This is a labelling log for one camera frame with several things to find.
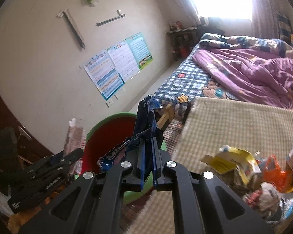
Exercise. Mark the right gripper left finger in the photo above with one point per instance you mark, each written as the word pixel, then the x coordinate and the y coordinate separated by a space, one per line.
pixel 92 203

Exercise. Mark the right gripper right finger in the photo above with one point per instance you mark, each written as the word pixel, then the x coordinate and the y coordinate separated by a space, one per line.
pixel 202 203

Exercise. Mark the yellow carton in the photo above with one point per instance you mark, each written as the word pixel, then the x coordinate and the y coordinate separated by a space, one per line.
pixel 233 159

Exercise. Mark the orange plastic bag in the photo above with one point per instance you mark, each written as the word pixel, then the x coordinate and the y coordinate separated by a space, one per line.
pixel 272 173

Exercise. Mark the blue snack wrapper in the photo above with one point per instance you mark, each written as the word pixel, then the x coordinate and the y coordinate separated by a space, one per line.
pixel 144 136

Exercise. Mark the red green trash bin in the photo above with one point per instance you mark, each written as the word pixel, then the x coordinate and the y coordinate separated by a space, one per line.
pixel 104 136

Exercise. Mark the woven straw bed mat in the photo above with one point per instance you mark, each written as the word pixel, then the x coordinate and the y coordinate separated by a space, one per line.
pixel 212 123

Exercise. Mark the blue plaid bed sheet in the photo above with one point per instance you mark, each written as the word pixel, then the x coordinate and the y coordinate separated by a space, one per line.
pixel 187 82

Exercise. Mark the purple quilt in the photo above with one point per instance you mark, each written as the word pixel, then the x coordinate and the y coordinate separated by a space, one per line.
pixel 251 75

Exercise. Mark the dark side table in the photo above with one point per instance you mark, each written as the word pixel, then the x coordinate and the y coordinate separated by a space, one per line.
pixel 182 39

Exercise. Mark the patchwork blanket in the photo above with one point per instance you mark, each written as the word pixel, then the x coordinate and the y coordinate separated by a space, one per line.
pixel 273 46

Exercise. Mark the pink curtain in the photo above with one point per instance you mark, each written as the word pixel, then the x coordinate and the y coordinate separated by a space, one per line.
pixel 264 19

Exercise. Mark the plaid pillow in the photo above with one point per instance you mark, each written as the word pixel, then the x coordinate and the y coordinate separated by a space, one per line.
pixel 285 28

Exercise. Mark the blue educational wall poster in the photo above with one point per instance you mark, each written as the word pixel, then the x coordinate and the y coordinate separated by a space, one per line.
pixel 103 73

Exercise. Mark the white educational wall poster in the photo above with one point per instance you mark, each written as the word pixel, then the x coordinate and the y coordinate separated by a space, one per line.
pixel 124 60

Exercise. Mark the green educational wall poster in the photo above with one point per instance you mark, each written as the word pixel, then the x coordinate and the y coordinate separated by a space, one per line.
pixel 140 50

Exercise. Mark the long metal wall bracket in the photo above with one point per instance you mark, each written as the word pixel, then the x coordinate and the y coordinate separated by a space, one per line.
pixel 65 13

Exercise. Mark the short metal wall bracket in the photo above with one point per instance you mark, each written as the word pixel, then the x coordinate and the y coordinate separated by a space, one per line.
pixel 119 16

